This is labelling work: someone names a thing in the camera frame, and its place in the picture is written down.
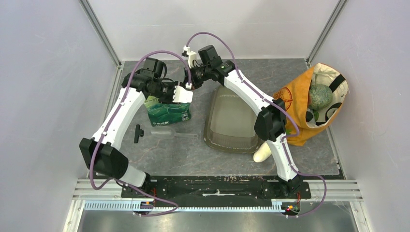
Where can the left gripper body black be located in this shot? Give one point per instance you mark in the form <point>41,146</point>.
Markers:
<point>165,92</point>

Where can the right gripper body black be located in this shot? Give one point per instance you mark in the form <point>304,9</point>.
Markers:
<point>198,75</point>

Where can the green litter bag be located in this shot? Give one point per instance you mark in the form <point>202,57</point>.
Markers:
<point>161,114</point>

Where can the black bag clip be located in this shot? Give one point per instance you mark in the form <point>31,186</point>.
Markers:
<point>139,132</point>

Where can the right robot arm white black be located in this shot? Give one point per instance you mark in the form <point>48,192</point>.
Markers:
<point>271,116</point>

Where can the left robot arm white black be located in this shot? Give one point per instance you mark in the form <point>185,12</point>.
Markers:
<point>101,152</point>

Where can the grey plastic litter box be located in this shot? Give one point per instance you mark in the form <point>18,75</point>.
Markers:
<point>229,125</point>

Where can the clear plastic scoop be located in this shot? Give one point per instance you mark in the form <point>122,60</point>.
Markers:
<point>168,134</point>

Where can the white radish toy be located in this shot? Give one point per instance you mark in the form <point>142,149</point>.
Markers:
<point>262,153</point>

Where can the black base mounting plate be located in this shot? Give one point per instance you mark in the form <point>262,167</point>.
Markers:
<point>222,190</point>

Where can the orange tote bag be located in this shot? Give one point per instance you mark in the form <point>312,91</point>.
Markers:
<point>295,95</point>

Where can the green melon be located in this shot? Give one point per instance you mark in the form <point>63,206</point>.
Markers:
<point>320,96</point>

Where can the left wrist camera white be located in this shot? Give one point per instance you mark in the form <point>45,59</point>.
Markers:
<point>181,95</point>

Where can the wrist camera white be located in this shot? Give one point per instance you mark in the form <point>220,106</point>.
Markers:
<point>190,55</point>
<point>181,95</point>

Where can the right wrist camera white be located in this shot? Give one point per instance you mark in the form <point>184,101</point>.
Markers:
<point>190,55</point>

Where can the grey cable duct strip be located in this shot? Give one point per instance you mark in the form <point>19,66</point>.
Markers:
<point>143,207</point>

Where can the aluminium frame rail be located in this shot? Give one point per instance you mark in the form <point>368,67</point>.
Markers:
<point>337,191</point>

